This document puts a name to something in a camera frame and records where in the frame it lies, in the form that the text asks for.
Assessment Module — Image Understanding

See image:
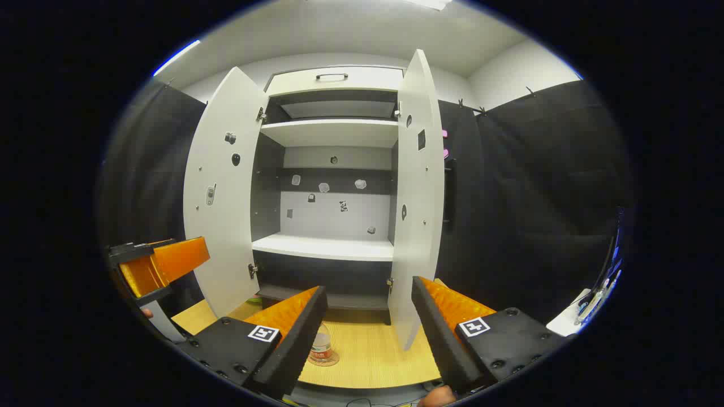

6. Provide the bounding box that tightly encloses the white cabinet door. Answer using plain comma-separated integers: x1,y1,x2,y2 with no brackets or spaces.
388,49,446,352
183,67,270,319

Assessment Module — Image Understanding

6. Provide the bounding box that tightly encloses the clear plastic water bottle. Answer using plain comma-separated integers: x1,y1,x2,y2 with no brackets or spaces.
309,323,334,363

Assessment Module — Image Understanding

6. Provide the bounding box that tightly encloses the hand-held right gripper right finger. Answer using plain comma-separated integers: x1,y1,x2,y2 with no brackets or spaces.
411,276,569,396

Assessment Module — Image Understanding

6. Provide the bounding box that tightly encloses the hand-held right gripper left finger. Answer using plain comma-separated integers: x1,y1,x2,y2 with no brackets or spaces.
175,285,329,399

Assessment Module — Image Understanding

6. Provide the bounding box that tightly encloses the wooden table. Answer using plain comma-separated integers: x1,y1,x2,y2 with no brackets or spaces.
171,283,443,390

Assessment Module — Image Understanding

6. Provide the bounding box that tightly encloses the white side table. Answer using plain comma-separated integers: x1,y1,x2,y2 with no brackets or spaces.
546,288,593,337

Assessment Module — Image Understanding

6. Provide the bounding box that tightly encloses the black door handle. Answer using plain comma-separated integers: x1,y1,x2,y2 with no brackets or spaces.
444,158,456,230

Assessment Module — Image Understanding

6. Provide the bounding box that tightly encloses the clear spray bottle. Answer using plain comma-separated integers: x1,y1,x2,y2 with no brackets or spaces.
575,277,611,326

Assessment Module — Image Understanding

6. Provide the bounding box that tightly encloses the white cabinet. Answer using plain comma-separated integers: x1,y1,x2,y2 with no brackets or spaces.
251,66,406,326

